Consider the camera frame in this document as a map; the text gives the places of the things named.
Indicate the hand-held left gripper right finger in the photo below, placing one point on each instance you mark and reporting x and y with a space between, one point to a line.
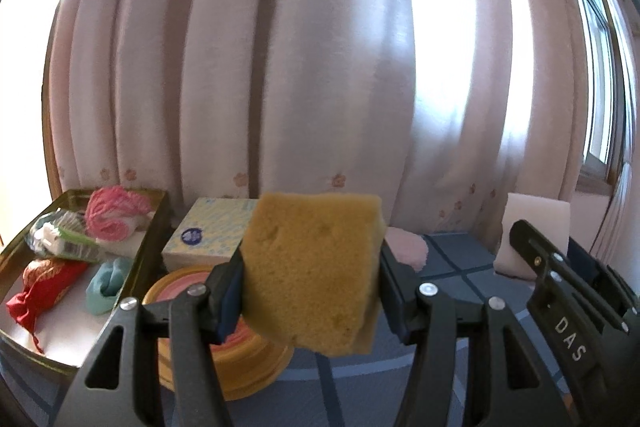
395 302

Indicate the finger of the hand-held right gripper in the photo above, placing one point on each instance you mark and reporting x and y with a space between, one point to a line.
540 257
607 279

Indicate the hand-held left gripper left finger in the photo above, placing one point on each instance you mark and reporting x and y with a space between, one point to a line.
230 307

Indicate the yellow sponge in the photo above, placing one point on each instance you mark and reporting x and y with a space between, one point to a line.
310 267

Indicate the gold rectangular tin box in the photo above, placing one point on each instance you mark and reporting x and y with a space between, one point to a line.
150 232

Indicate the teal soft cloth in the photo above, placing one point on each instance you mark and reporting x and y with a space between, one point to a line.
107 287

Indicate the pink and white knitted cloth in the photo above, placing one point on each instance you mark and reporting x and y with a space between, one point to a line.
112 212

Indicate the clear cotton swab packet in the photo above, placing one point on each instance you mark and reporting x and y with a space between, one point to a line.
65 239

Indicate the red fabric pouch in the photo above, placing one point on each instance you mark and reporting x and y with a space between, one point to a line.
45 282

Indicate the white sponge block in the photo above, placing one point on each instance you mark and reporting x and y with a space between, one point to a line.
530 217

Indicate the pink powder puff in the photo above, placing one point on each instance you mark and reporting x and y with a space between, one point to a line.
407 247

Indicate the yellow round tin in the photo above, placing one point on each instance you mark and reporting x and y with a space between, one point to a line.
260 357

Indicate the blue plaid tablecloth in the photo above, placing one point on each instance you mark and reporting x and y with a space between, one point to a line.
450 262

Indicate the pale yellow tissue box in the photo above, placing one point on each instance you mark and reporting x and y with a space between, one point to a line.
210 227

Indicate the pale floral curtain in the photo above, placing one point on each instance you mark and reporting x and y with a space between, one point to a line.
325 57

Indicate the window frame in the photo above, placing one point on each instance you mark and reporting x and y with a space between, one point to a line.
607 107

